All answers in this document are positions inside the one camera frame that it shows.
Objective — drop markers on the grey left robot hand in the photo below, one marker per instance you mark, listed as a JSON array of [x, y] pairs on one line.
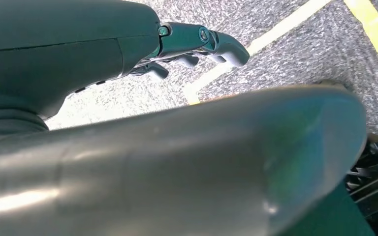
[[62, 49]]

